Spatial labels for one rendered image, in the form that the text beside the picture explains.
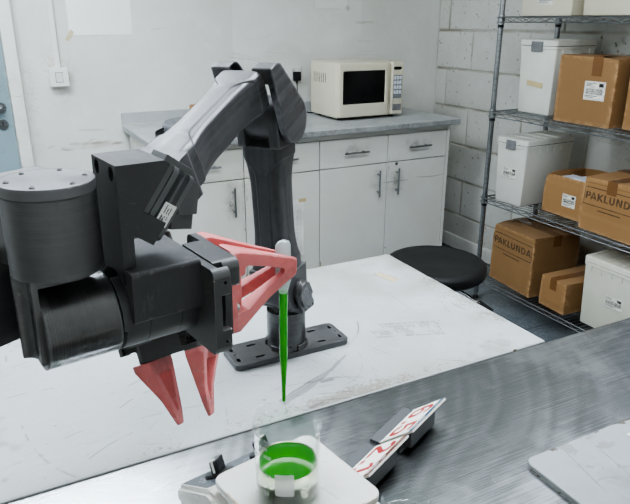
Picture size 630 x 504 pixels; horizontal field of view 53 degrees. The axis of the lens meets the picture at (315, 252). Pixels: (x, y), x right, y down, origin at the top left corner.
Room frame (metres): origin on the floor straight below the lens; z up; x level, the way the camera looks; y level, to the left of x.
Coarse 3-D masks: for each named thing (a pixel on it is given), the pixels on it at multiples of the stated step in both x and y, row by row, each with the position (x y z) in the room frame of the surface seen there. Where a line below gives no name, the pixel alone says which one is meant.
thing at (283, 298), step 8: (280, 296) 0.49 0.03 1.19; (280, 304) 0.49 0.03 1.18; (280, 312) 0.49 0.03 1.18; (280, 320) 0.49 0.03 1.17; (280, 328) 0.49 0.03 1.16; (280, 336) 0.49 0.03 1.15; (280, 344) 0.49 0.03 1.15; (280, 352) 0.49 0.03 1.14; (280, 360) 0.49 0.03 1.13; (280, 368) 0.49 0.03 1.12
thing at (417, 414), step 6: (420, 408) 0.74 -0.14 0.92; (426, 408) 0.72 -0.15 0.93; (414, 414) 0.72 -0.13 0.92; (420, 414) 0.70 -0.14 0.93; (408, 420) 0.71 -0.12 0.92; (414, 420) 0.69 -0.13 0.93; (402, 426) 0.69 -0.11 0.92; (408, 426) 0.68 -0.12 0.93; (396, 432) 0.68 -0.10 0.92; (402, 432) 0.67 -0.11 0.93
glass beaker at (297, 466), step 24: (264, 408) 0.51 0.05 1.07; (288, 408) 0.52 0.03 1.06; (264, 432) 0.51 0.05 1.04; (288, 432) 0.52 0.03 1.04; (312, 432) 0.50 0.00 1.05; (264, 456) 0.46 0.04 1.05; (288, 456) 0.46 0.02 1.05; (312, 456) 0.47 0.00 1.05; (264, 480) 0.46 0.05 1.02; (288, 480) 0.46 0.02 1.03; (312, 480) 0.47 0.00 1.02
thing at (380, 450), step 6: (384, 444) 0.66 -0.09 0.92; (390, 444) 0.64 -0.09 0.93; (372, 450) 0.66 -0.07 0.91; (378, 450) 0.64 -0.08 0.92; (384, 450) 0.63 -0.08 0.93; (366, 456) 0.65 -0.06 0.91; (372, 456) 0.63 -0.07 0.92; (378, 456) 0.62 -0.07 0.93; (360, 462) 0.63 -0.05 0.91; (366, 462) 0.62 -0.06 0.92; (372, 462) 0.61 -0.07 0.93; (354, 468) 0.62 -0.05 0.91; (360, 468) 0.61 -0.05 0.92; (366, 468) 0.60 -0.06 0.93; (360, 474) 0.59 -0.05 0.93
